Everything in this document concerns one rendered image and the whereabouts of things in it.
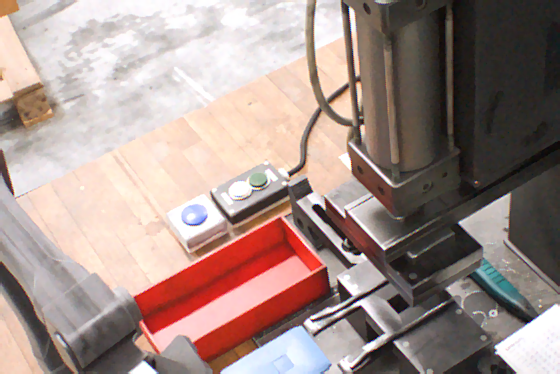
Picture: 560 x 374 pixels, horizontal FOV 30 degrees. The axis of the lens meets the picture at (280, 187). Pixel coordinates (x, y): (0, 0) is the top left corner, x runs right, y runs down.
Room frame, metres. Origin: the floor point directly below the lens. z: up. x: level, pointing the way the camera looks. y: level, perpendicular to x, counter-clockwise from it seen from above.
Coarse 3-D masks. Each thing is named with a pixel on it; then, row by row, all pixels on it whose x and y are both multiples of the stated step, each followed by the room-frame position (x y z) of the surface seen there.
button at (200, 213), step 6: (192, 204) 1.09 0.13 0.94; (198, 204) 1.08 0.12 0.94; (186, 210) 1.07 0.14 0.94; (192, 210) 1.07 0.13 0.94; (198, 210) 1.07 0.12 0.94; (204, 210) 1.07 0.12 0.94; (186, 216) 1.06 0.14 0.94; (192, 216) 1.06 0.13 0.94; (198, 216) 1.06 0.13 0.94; (204, 216) 1.06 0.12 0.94; (186, 222) 1.05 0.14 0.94; (192, 222) 1.05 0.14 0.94; (198, 222) 1.05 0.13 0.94
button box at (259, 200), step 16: (336, 96) 1.30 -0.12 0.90; (304, 144) 1.20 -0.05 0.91; (304, 160) 1.16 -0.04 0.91; (240, 176) 1.13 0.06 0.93; (272, 176) 1.12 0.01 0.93; (288, 176) 1.12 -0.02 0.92; (224, 192) 1.10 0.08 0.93; (256, 192) 1.09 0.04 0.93; (272, 192) 1.09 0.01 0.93; (224, 208) 1.07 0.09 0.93; (240, 208) 1.07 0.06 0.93; (256, 208) 1.07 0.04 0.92; (240, 224) 1.06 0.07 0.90
